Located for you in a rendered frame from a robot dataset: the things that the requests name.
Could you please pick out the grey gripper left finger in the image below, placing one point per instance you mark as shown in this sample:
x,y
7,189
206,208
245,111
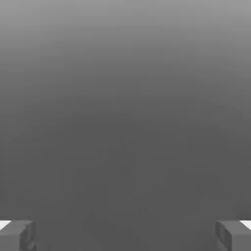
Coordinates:
x,y
15,235

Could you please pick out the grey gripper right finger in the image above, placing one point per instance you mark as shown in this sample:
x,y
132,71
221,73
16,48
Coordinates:
x,y
235,235

